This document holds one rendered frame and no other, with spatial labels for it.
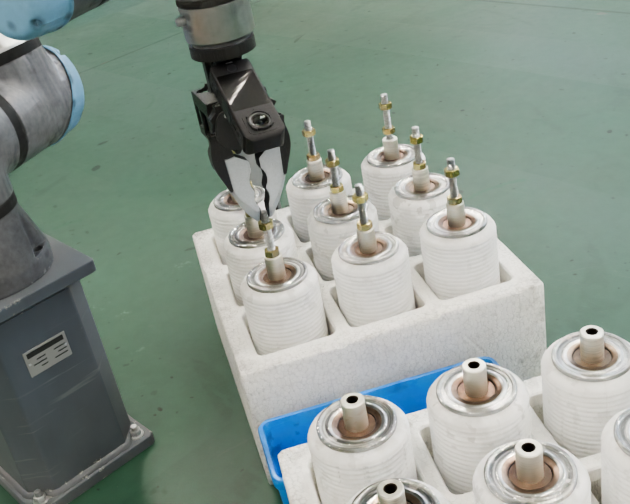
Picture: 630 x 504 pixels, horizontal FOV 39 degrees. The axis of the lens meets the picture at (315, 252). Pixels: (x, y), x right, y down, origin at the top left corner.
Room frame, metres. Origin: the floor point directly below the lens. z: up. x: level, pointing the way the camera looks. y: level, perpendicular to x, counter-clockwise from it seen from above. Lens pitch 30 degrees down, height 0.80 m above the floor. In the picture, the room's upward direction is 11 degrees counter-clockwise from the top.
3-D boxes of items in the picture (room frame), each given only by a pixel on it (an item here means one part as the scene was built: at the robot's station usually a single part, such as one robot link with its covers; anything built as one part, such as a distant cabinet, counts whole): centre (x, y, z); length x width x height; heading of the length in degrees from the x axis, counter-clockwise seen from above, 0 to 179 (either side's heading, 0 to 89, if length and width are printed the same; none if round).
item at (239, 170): (0.94, 0.07, 0.38); 0.06 x 0.03 x 0.09; 18
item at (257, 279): (0.93, 0.05, 0.25); 0.08 x 0.08 x 0.01
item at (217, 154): (0.92, 0.07, 0.42); 0.05 x 0.02 x 0.09; 108
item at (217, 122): (0.95, 0.06, 0.48); 0.09 x 0.08 x 0.12; 18
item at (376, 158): (1.20, -0.14, 0.25); 0.08 x 0.08 x 0.01
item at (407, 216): (1.08, -0.16, 0.16); 0.10 x 0.10 x 0.18
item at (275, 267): (0.93, 0.05, 0.26); 0.02 x 0.02 x 0.03
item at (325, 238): (1.06, -0.04, 0.16); 0.10 x 0.10 x 0.18
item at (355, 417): (0.63, -0.01, 0.26); 0.02 x 0.02 x 0.03
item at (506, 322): (1.06, -0.04, 0.09); 0.39 x 0.39 x 0.18; 10
